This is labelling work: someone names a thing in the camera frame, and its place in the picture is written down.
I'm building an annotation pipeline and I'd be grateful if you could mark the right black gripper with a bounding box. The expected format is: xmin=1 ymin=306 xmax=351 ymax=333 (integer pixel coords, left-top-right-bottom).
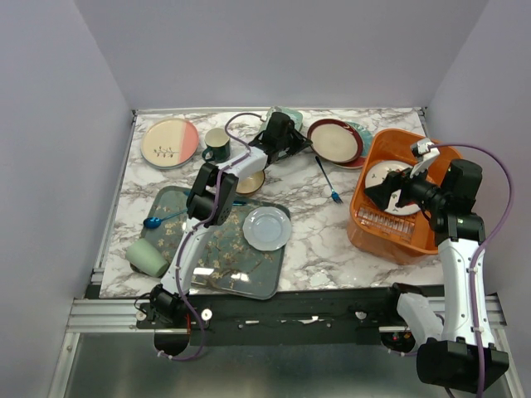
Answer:
xmin=364 ymin=158 xmax=448 ymax=212

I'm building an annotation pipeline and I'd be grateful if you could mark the white strawberry pattern plate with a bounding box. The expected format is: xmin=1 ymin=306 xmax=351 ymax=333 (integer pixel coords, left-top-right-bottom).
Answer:
xmin=364 ymin=160 xmax=420 ymax=216

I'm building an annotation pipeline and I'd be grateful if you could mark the red rimmed cream plate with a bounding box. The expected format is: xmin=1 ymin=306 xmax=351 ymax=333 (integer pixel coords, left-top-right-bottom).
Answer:
xmin=307 ymin=119 xmax=363 ymax=164

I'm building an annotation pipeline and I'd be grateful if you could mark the red plate teal flower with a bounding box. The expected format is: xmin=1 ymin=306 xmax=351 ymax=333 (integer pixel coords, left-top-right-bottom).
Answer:
xmin=335 ymin=121 xmax=373 ymax=170

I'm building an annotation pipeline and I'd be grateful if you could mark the pink and cream plate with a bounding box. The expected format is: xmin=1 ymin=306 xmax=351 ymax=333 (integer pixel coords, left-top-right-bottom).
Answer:
xmin=140 ymin=118 xmax=199 ymax=169

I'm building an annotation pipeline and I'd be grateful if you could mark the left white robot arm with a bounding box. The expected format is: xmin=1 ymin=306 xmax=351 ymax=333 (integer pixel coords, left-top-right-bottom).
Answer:
xmin=149 ymin=111 xmax=311 ymax=328

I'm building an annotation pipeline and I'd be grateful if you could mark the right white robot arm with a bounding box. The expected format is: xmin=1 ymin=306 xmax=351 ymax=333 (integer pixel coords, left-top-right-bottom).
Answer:
xmin=364 ymin=158 xmax=509 ymax=396

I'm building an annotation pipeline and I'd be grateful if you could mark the orange plastic bin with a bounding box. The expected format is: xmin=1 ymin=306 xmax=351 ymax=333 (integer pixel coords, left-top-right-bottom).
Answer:
xmin=347 ymin=129 xmax=437 ymax=265

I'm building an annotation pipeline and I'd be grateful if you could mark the upper mint rectangular dish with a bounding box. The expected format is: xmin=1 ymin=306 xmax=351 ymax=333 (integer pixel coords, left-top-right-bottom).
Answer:
xmin=261 ymin=106 xmax=303 ymax=131

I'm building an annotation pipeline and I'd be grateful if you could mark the blue plastic fork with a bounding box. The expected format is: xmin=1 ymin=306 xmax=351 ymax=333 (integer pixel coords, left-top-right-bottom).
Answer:
xmin=314 ymin=156 xmax=343 ymax=204

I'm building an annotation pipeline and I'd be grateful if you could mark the brown cream bowl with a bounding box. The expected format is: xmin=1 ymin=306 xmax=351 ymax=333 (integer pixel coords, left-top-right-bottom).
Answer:
xmin=236 ymin=171 xmax=266 ymax=197

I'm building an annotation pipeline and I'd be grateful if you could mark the dark green mug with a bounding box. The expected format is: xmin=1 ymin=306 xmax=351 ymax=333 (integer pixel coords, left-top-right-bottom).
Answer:
xmin=202 ymin=128 xmax=231 ymax=163

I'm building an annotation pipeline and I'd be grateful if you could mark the light blue scalloped plate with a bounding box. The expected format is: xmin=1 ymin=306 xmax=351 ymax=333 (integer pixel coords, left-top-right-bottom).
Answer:
xmin=242 ymin=206 xmax=292 ymax=251

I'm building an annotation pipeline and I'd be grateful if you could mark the floral blossom tray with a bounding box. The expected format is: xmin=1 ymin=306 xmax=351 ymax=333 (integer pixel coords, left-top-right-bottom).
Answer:
xmin=140 ymin=186 xmax=290 ymax=300

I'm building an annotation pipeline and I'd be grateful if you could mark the blue metallic spoon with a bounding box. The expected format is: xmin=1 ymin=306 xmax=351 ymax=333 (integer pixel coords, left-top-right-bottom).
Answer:
xmin=143 ymin=209 xmax=188 ymax=230

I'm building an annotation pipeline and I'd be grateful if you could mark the pale green cup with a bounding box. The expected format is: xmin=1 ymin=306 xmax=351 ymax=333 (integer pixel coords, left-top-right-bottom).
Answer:
xmin=125 ymin=238 xmax=169 ymax=278

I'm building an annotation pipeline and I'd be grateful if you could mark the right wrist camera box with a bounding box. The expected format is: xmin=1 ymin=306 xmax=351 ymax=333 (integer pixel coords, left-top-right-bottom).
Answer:
xmin=410 ymin=138 xmax=440 ymax=178

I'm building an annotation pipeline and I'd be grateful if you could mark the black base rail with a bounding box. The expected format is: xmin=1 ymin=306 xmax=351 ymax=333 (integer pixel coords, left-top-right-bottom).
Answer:
xmin=85 ymin=284 xmax=461 ymax=347

